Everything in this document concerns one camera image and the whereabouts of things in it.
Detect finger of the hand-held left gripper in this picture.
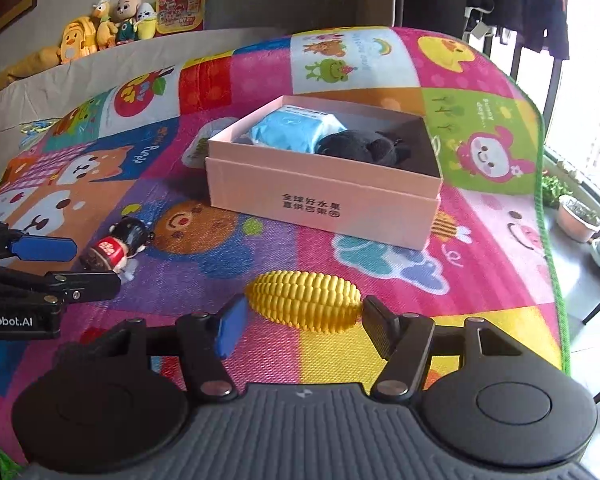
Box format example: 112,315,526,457
0,221,79,265
0,259,122,307

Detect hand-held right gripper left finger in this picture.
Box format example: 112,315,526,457
55,294,250,402

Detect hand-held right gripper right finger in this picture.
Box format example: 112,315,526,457
362,296,551,402

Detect small red doll figure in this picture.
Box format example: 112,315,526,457
78,217,156,281

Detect yellow toy corn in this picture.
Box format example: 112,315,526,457
245,270,364,334

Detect pink cardboard box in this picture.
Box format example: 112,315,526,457
204,94,444,252

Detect black plush toy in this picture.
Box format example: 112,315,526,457
316,129,414,167

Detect blue tissue pack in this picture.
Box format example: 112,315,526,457
247,105,344,154

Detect colourful printed play mat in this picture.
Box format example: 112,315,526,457
0,25,572,467

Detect blue and yellow small toy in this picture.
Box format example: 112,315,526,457
17,119,61,136

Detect long yellow plush toy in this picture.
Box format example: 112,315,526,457
0,45,64,94

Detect yellow duck plush backpack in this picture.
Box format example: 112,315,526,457
60,16,100,65

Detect orange plush toy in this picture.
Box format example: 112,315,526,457
91,0,120,51

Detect baby doll plush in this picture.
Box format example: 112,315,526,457
111,0,139,45

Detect white and yellow plush toy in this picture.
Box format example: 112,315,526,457
132,2,159,41

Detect red picture book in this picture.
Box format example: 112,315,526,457
156,0,206,36

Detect dark hanging clothes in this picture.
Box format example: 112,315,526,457
462,0,571,62

